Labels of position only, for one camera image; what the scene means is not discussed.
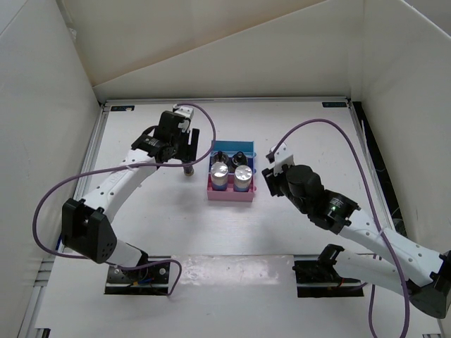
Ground black-cap spice jar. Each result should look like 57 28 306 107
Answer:
211 151 229 165
230 151 248 170

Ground small black-lid pepper bottle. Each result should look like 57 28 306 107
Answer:
183 165 194 177

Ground silver-lid shaker bottle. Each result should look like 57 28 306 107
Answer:
234 165 253 192
210 162 228 191

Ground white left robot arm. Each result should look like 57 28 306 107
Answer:
61 106 199 282

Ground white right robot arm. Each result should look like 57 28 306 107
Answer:
261 165 450 319

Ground light blue organizer box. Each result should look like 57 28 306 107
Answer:
210 140 256 158

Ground dark blue organizer box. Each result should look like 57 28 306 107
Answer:
210 154 254 175

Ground pink organizer box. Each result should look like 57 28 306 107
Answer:
206 175 257 202

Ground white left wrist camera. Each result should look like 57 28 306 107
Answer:
173 104 194 132

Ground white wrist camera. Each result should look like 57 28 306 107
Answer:
266 142 295 176
173 104 194 132

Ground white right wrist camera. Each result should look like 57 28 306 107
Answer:
266 142 295 176

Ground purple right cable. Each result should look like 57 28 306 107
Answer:
266 118 412 337

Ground purple cable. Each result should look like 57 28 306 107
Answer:
266 118 412 337
32 101 216 296

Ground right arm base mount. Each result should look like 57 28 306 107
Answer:
292 260 364 299

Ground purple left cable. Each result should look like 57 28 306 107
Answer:
32 101 216 296

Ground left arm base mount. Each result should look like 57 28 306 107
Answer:
104 256 171 296

